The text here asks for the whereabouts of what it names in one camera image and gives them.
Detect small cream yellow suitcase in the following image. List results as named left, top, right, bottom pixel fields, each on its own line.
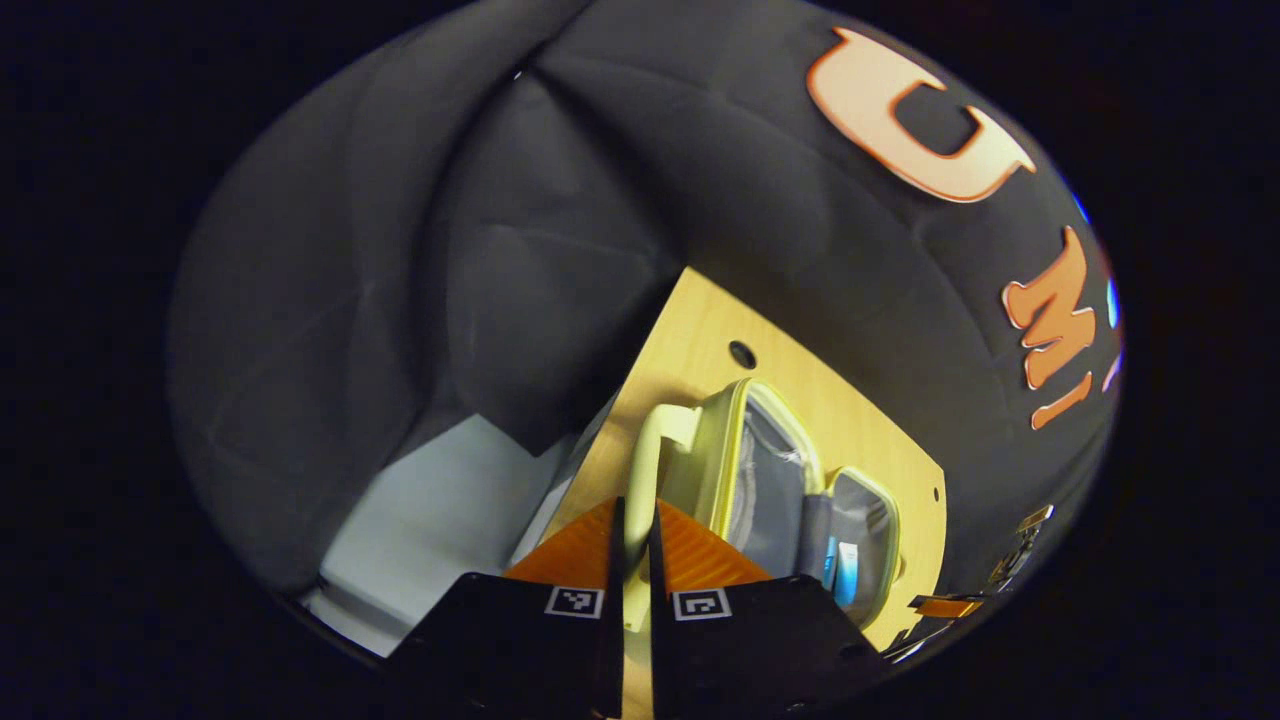
left=622, top=377, right=902, bottom=633

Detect translucent blue skincare tube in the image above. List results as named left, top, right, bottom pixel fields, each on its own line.
left=822, top=538, right=861, bottom=609

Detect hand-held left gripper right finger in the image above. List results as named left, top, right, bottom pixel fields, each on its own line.
left=647, top=497, right=888, bottom=720

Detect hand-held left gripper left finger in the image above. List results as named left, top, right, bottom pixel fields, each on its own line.
left=384, top=496, right=628, bottom=720

